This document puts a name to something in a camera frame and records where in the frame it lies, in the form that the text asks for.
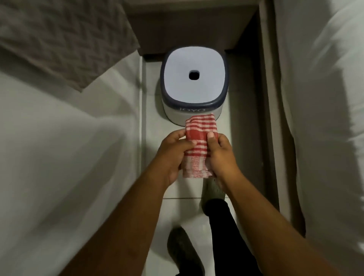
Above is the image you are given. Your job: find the person's right leg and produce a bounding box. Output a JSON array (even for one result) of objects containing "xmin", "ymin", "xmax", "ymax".
[{"xmin": 204, "ymin": 198, "xmax": 258, "ymax": 276}]

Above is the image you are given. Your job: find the beige bedside cabinet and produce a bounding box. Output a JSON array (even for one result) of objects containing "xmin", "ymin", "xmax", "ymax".
[{"xmin": 124, "ymin": 0, "xmax": 261, "ymax": 55}]

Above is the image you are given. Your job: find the person's right hand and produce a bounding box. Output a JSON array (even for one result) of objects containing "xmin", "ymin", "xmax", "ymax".
[{"xmin": 205, "ymin": 132, "xmax": 243, "ymax": 190}]

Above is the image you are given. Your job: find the white duvet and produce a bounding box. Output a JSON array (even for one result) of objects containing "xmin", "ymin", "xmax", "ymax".
[{"xmin": 272, "ymin": 0, "xmax": 364, "ymax": 276}]

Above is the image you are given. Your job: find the person's right forearm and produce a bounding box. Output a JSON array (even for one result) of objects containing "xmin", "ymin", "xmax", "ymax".
[{"xmin": 221, "ymin": 172, "xmax": 343, "ymax": 276}]

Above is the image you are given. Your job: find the person's left shoe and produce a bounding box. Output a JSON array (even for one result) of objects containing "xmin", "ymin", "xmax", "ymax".
[{"xmin": 167, "ymin": 226, "xmax": 206, "ymax": 276}]

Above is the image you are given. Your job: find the person's left hand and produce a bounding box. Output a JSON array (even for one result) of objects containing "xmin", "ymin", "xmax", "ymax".
[{"xmin": 154, "ymin": 129, "xmax": 197, "ymax": 188}]

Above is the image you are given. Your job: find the white stool with dark rim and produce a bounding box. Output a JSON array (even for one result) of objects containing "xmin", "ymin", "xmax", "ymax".
[{"xmin": 159, "ymin": 46, "xmax": 228, "ymax": 127}]

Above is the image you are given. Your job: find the person's left forearm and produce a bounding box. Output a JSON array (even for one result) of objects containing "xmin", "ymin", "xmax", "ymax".
[{"xmin": 60, "ymin": 169, "xmax": 173, "ymax": 276}]

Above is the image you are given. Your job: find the red white striped cloth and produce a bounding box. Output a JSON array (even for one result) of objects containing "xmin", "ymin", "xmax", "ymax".
[{"xmin": 182, "ymin": 113, "xmax": 220, "ymax": 179}]

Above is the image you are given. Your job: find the white bed sheet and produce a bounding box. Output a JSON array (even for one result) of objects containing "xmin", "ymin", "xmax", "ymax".
[{"xmin": 0, "ymin": 51, "xmax": 143, "ymax": 276}]

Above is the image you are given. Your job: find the brown bed frame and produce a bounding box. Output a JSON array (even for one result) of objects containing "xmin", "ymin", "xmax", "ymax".
[{"xmin": 257, "ymin": 0, "xmax": 307, "ymax": 237}]

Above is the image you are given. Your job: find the grey textured blanket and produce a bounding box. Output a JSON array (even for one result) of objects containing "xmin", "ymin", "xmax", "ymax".
[{"xmin": 0, "ymin": 0, "xmax": 141, "ymax": 93}]

